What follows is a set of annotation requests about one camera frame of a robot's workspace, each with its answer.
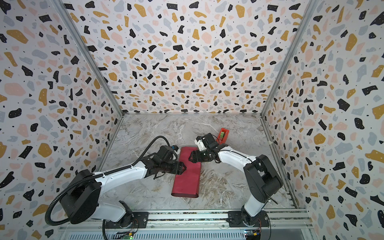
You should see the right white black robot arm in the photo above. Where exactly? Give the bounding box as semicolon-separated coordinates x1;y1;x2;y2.
189;134;283;218

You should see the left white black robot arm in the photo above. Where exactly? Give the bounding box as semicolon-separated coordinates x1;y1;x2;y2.
59;146;187;228

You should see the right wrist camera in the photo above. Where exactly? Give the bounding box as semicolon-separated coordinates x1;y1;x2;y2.
195;136;207;152

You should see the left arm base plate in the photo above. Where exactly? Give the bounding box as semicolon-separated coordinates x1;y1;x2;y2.
104;201;149;230

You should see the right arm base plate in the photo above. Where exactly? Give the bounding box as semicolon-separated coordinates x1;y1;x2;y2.
226;210;270;228

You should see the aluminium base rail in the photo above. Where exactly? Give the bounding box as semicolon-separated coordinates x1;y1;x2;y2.
59;209;317;240

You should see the black corrugated cable conduit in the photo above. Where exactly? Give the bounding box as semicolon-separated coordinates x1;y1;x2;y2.
44;135;172;226

